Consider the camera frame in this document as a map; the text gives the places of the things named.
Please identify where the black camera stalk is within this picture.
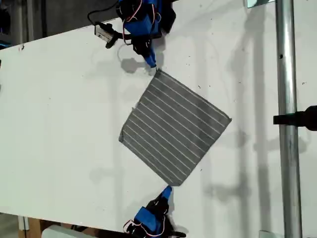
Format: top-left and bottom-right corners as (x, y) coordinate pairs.
(111, 30), (133, 42)

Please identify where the wooden table leg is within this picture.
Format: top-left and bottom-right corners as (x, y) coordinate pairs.
(18, 215), (42, 238)

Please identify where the silver black camera box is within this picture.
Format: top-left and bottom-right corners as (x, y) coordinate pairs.
(95, 21), (117, 49)

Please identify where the grey white-striped towel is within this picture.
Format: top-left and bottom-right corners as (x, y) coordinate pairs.
(118, 68), (232, 187)

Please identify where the blue background object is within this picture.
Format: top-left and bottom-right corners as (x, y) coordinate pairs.
(0, 33), (12, 48)

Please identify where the black camera cable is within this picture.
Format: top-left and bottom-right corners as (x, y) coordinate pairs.
(87, 2), (120, 25)

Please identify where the steel post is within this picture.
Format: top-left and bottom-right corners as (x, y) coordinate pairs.
(274, 0), (304, 238)

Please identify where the black clamp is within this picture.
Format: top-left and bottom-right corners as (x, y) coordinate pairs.
(273, 105), (317, 132)

